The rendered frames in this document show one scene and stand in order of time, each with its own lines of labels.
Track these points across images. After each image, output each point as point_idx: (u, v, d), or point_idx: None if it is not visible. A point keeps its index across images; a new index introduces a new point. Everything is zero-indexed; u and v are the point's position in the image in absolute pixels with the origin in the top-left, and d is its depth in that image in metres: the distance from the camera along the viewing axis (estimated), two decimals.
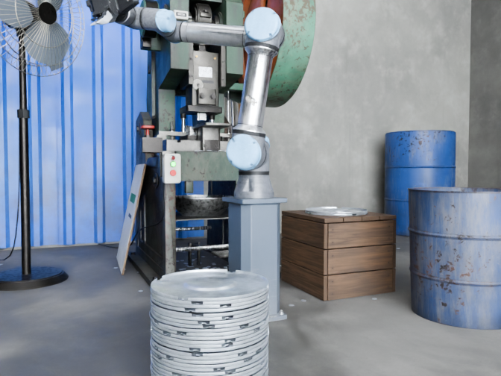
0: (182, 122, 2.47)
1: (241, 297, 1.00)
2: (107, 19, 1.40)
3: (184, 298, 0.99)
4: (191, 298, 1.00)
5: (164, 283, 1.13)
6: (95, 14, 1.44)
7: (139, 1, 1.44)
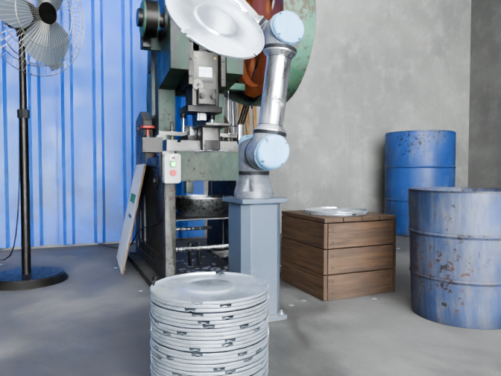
0: (182, 122, 2.47)
1: (231, 57, 1.15)
2: None
3: (186, 33, 1.12)
4: (192, 34, 1.13)
5: None
6: None
7: None
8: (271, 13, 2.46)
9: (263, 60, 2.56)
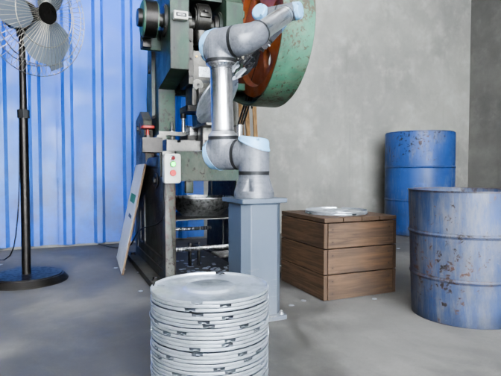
0: (182, 122, 2.47)
1: (202, 124, 2.24)
2: (234, 69, 2.18)
3: None
4: None
5: (234, 89, 2.27)
6: (237, 59, 2.12)
7: None
8: None
9: None
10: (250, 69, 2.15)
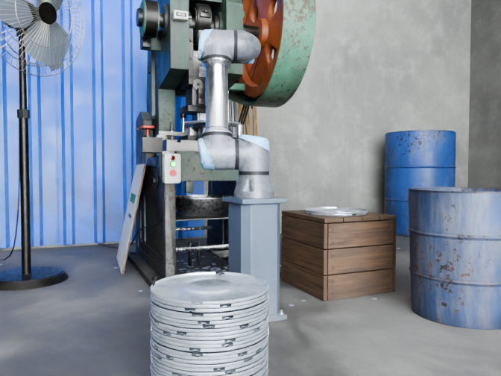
0: (182, 122, 2.47)
1: None
2: None
3: None
4: None
5: (232, 125, 2.35)
6: None
7: None
8: (265, 55, 2.54)
9: None
10: None
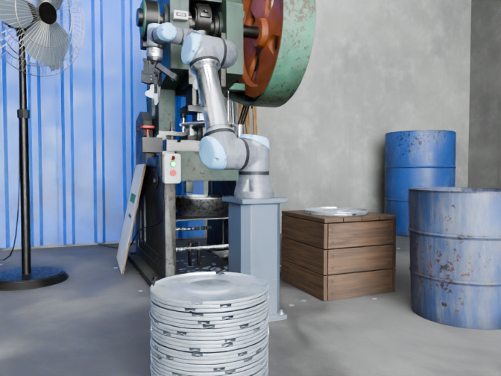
0: (182, 122, 2.47)
1: None
2: (159, 95, 2.14)
3: None
4: None
5: None
6: (149, 84, 2.14)
7: (179, 78, 2.13)
8: (256, 18, 2.65)
9: (273, 19, 2.43)
10: (155, 80, 2.07)
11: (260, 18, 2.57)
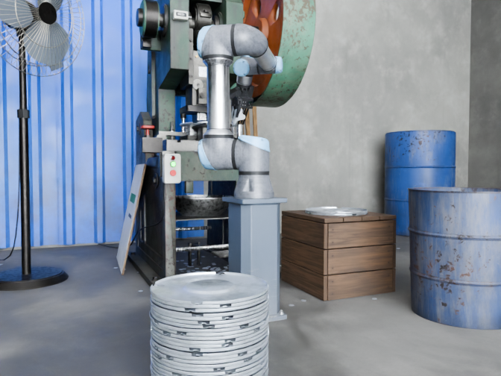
0: (182, 122, 2.47)
1: (182, 124, 2.26)
2: (235, 116, 2.26)
3: None
4: None
5: None
6: (246, 108, 2.26)
7: None
8: (262, 9, 2.57)
9: (273, 38, 2.44)
10: None
11: (264, 19, 2.52)
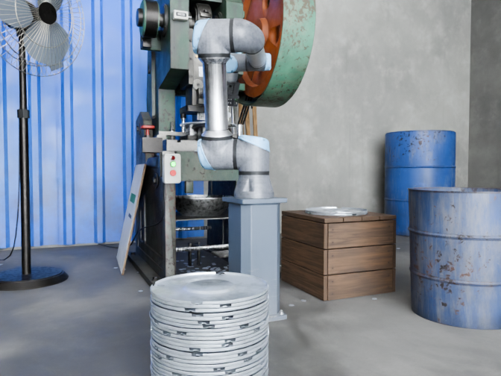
0: (182, 122, 2.47)
1: (198, 122, 2.20)
2: None
3: None
4: None
5: None
6: (232, 106, 2.17)
7: (204, 96, 2.10)
8: (268, 9, 2.49)
9: None
10: None
11: (266, 25, 2.50)
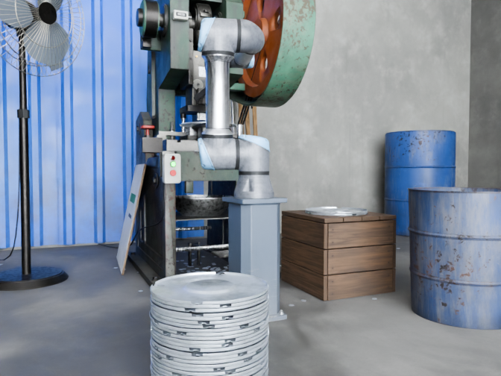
0: (182, 122, 2.47)
1: (235, 124, 2.30)
2: None
3: None
4: None
5: (188, 124, 2.27)
6: None
7: (193, 98, 2.18)
8: None
9: (269, 5, 2.48)
10: None
11: None
